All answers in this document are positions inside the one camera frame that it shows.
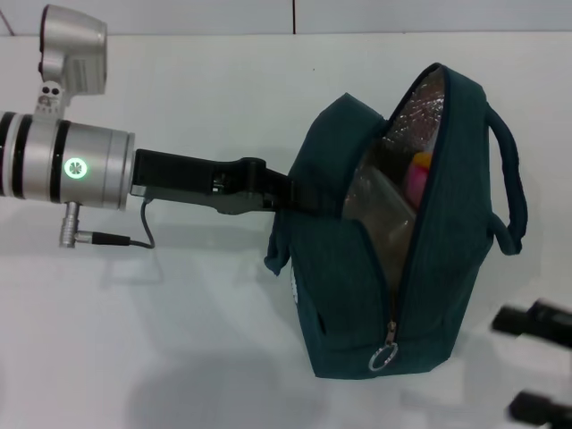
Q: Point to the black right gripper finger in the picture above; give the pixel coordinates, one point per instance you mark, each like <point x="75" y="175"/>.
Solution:
<point x="545" y="411"/>
<point x="536" y="319"/>

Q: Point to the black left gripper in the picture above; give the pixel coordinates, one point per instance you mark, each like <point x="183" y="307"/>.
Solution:
<point x="187" y="179"/>

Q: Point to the clear food container blue seal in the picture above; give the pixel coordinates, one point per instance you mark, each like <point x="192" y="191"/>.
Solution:
<point x="380" y="201"/>

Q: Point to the dark teal insulated lunch bag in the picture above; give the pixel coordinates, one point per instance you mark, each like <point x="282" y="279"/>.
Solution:
<point x="447" y="268"/>

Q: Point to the pink peach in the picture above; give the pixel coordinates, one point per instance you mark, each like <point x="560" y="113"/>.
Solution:
<point x="418" y="185"/>

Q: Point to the yellow banana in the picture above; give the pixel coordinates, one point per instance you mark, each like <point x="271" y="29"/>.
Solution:
<point x="423" y="160"/>

